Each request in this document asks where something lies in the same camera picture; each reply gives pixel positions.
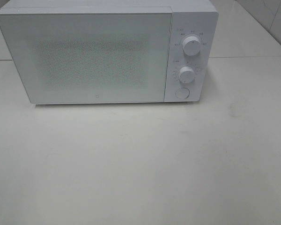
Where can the round white door button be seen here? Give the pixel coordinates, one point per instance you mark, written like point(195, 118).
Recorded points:
point(182, 93)

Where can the white timer knob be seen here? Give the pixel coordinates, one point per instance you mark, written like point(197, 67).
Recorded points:
point(186, 75)

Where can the upper white power knob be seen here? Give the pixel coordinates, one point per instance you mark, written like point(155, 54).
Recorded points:
point(191, 45)

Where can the white microwave oven body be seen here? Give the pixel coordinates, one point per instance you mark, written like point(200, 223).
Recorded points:
point(188, 17)

